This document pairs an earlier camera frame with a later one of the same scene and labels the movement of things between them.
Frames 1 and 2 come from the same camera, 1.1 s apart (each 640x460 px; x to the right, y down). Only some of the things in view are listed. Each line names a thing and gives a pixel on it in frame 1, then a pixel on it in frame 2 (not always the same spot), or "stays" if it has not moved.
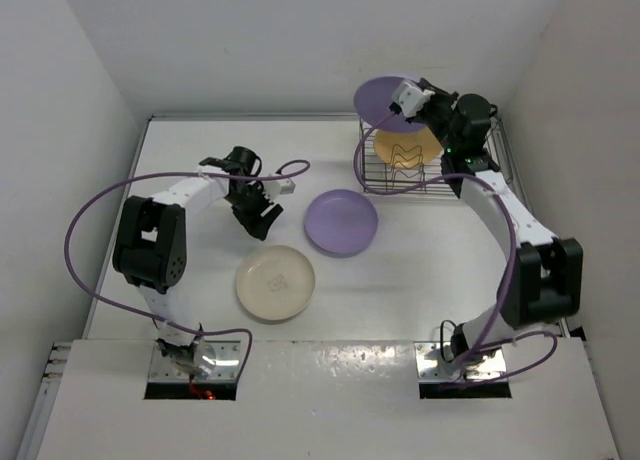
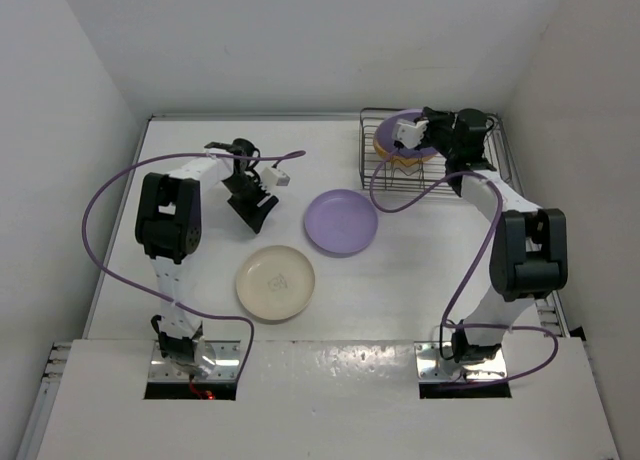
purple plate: [341, 223] stays
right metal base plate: [487, 365] stays
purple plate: [372, 102] → [384, 135]
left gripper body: [251, 201] stays
